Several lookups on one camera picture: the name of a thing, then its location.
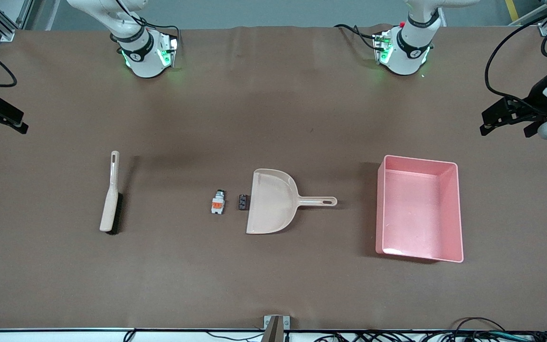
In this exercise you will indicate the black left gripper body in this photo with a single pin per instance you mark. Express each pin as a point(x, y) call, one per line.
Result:
point(537, 96)

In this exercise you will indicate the beige brush black bristles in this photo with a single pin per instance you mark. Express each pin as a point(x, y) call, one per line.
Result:
point(109, 209)

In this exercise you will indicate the white orange push-button switch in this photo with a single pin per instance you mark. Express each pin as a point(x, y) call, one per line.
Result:
point(218, 205)

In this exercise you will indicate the beige plastic dustpan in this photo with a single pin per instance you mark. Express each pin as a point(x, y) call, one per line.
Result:
point(271, 204)

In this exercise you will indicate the small black electronic component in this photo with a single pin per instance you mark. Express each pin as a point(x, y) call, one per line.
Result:
point(242, 202)

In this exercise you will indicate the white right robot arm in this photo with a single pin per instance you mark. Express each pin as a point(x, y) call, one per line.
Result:
point(140, 57)

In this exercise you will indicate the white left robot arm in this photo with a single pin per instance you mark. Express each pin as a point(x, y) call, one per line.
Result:
point(411, 47)

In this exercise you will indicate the pink plastic bin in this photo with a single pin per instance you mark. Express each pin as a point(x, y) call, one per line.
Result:
point(420, 213)

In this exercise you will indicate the brown table cover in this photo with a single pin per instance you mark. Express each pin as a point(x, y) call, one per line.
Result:
point(273, 275)

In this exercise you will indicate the white table edge rail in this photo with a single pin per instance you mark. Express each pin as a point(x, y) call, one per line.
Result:
point(64, 336)

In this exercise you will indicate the metal table-edge bracket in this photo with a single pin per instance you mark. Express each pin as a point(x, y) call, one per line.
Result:
point(276, 327)

